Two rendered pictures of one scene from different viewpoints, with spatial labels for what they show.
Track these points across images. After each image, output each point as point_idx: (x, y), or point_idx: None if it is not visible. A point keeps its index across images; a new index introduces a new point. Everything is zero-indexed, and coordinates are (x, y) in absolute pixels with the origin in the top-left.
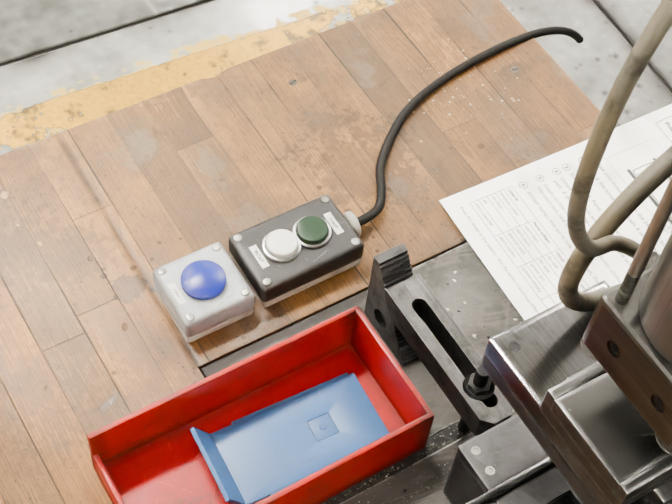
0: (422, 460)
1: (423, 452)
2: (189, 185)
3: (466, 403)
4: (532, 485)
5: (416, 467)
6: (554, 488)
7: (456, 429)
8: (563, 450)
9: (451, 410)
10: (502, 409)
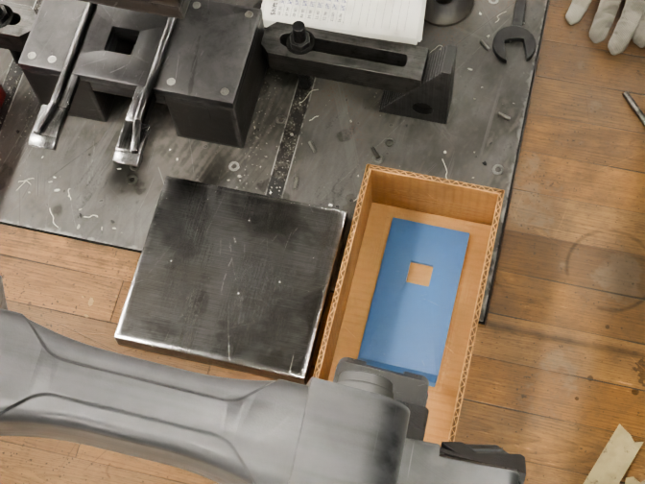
0: (11, 104)
1: (8, 98)
2: None
3: (0, 35)
4: (86, 44)
5: (11, 111)
6: (102, 34)
7: (16, 65)
8: None
9: (2, 57)
10: (27, 17)
